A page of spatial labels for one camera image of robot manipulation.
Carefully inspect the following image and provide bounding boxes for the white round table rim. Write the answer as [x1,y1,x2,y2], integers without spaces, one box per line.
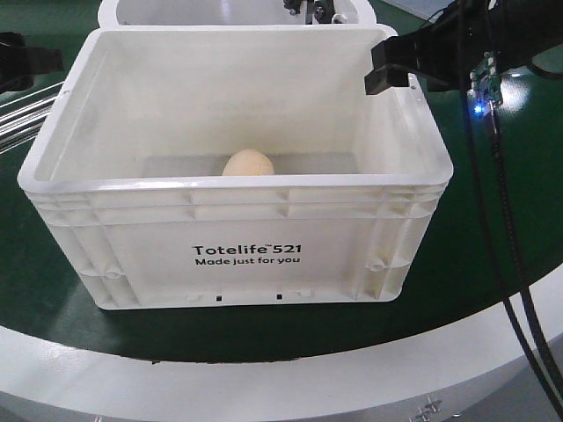
[0,263,563,418]

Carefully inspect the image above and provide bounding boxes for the black cables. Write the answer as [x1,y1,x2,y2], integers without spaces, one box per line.
[452,0,563,422]

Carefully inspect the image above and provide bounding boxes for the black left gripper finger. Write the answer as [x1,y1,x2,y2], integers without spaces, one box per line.
[1,32,64,84]

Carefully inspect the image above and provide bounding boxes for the white plastic Totelife tote box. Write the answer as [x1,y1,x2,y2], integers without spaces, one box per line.
[18,25,453,310]

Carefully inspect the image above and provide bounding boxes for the cream round plush toy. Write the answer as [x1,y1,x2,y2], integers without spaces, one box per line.
[222,149,274,176]

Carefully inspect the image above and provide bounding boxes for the black device in rear tote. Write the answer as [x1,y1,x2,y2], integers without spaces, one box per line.
[282,0,347,25]

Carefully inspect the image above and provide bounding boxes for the green circuit board with LED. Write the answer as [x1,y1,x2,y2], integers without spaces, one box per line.
[469,51,503,113]

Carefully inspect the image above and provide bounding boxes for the metal rods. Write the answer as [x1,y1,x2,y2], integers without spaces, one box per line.
[1,82,63,154]

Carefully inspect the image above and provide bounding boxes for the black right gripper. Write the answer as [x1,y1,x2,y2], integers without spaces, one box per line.
[364,1,562,95]

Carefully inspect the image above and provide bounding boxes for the translucent plastic tray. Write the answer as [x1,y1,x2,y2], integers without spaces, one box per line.
[383,0,453,21]

